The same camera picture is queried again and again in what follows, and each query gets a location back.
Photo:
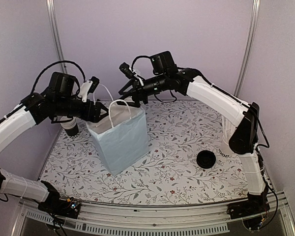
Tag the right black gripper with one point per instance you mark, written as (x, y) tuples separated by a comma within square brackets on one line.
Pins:
[(137, 89)]

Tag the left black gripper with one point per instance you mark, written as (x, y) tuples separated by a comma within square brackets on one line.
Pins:
[(88, 116)]

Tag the white paper bag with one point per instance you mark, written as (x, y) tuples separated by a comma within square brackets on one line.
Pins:
[(120, 138)]

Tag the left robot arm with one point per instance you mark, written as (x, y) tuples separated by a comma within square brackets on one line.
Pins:
[(60, 105)]

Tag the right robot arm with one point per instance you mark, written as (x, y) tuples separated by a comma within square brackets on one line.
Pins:
[(191, 82)]

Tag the stack of black cups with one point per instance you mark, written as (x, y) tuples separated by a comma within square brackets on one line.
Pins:
[(70, 126)]

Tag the floral table mat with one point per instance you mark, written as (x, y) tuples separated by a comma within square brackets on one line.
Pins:
[(167, 175)]

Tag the stack of black lids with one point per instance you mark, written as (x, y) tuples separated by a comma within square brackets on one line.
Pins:
[(206, 159)]

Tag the white cup holding straws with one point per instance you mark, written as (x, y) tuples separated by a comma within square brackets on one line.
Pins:
[(225, 150)]

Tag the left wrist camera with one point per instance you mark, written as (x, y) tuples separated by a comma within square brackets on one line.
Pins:
[(87, 87)]

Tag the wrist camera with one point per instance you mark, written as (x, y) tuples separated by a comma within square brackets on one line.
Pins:
[(126, 70), (87, 87)]

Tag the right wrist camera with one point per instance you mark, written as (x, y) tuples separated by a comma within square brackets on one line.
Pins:
[(126, 70)]

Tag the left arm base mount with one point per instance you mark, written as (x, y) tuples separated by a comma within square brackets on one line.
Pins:
[(67, 208)]

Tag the left aluminium frame post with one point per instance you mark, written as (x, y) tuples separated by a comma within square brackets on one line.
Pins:
[(54, 28)]

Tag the aluminium frame post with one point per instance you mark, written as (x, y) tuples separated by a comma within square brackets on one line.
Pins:
[(249, 45), (54, 28)]

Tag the front aluminium rail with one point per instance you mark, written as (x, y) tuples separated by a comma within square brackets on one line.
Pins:
[(101, 219)]

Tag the right aluminium frame post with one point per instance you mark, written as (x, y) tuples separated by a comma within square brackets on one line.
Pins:
[(249, 45)]

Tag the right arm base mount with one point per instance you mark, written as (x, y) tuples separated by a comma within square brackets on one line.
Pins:
[(255, 209)]

